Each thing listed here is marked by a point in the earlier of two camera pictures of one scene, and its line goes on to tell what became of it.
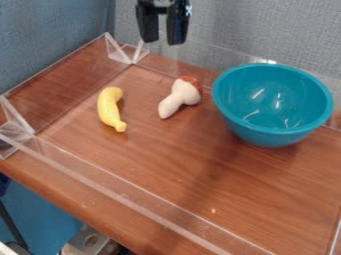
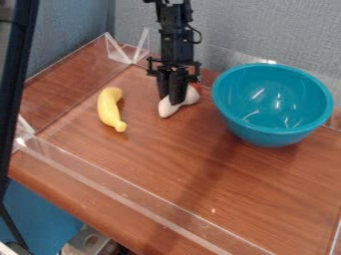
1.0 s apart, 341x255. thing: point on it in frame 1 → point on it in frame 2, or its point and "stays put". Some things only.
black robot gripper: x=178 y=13 → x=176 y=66
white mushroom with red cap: x=186 y=94 stays put
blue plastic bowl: x=273 y=103 stays put
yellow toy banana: x=109 y=108 stays put
